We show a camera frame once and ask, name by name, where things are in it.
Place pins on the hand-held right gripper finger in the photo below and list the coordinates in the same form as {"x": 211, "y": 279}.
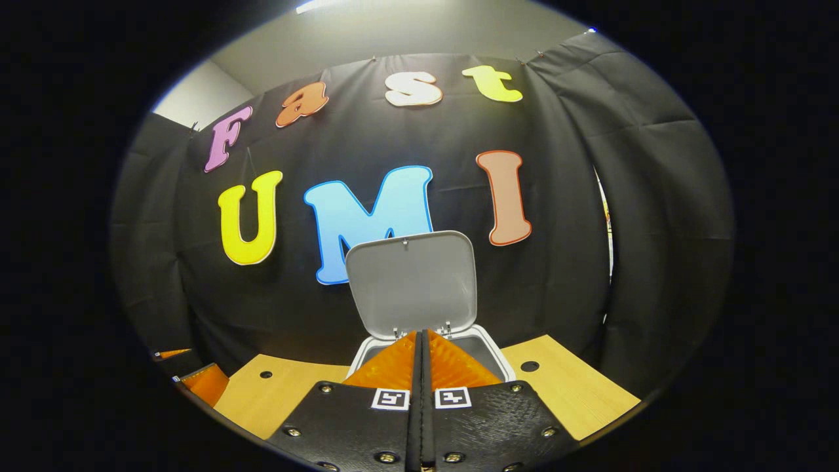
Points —
{"x": 414, "y": 432}
{"x": 427, "y": 432}

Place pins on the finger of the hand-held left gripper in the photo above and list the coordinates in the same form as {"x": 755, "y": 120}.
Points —
{"x": 208, "y": 387}
{"x": 172, "y": 354}

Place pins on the white desktop garbage bin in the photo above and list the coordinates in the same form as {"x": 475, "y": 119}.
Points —
{"x": 413, "y": 282}

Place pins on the wooden desktop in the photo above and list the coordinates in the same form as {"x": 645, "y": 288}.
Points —
{"x": 288, "y": 400}

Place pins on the black backdrop cloth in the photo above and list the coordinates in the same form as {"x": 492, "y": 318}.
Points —
{"x": 557, "y": 262}

